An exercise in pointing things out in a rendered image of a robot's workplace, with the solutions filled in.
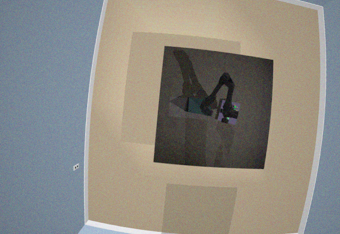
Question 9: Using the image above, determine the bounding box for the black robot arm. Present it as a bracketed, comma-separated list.
[200, 73, 239, 119]

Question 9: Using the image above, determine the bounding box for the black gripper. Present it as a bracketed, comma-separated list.
[221, 115, 229, 123]

